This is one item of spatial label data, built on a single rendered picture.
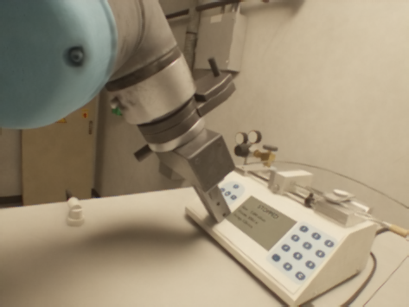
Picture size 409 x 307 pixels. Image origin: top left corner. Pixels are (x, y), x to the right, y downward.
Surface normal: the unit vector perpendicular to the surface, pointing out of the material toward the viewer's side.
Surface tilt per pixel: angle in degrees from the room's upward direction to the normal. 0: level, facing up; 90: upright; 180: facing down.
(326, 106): 90
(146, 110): 112
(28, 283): 0
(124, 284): 0
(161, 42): 79
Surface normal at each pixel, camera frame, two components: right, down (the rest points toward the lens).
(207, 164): 0.53, 0.26
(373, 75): -0.78, 0.03
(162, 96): 0.35, 0.39
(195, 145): -0.38, -0.77
